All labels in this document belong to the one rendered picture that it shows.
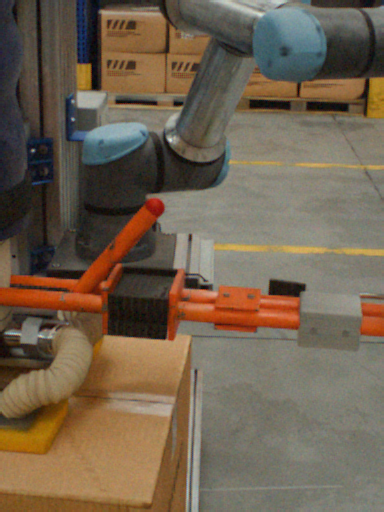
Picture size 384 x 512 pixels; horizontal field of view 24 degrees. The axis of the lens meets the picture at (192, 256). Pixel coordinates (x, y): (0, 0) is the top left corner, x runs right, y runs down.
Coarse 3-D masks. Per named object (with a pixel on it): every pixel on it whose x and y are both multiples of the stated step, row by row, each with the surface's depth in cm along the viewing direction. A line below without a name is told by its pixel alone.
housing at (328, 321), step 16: (304, 304) 100; (320, 304) 101; (336, 304) 101; (352, 304) 101; (304, 320) 99; (320, 320) 99; (336, 320) 98; (352, 320) 98; (304, 336) 100; (320, 336) 99; (336, 336) 99; (352, 336) 99
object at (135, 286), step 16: (112, 272) 104; (128, 272) 107; (144, 272) 107; (160, 272) 107; (176, 272) 106; (112, 288) 102; (128, 288) 103; (144, 288) 103; (160, 288) 103; (176, 288) 100; (112, 304) 99; (128, 304) 99; (144, 304) 99; (160, 304) 98; (176, 304) 100; (112, 320) 100; (128, 320) 100; (144, 320) 100; (160, 320) 100; (176, 320) 101; (128, 336) 100; (144, 336) 100; (160, 336) 100
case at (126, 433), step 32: (128, 352) 120; (160, 352) 120; (0, 384) 110; (96, 384) 111; (128, 384) 111; (160, 384) 112; (96, 416) 104; (128, 416) 104; (160, 416) 104; (64, 448) 97; (96, 448) 97; (128, 448) 98; (160, 448) 98; (0, 480) 91; (32, 480) 91; (64, 480) 92; (96, 480) 92; (128, 480) 92; (160, 480) 95
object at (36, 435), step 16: (64, 400) 104; (0, 416) 99; (32, 416) 99; (48, 416) 100; (64, 416) 103; (0, 432) 96; (16, 432) 97; (32, 432) 97; (48, 432) 97; (0, 448) 96; (16, 448) 96; (32, 448) 96; (48, 448) 96
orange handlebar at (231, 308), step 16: (0, 288) 103; (64, 288) 106; (224, 288) 104; (240, 288) 105; (0, 304) 103; (16, 304) 103; (32, 304) 103; (48, 304) 102; (64, 304) 102; (80, 304) 102; (96, 304) 102; (192, 304) 101; (208, 304) 101; (224, 304) 100; (240, 304) 100; (256, 304) 100; (272, 304) 103; (288, 304) 103; (368, 304) 103; (192, 320) 101; (208, 320) 100; (224, 320) 100; (240, 320) 100; (256, 320) 100; (272, 320) 99; (288, 320) 99; (368, 320) 99
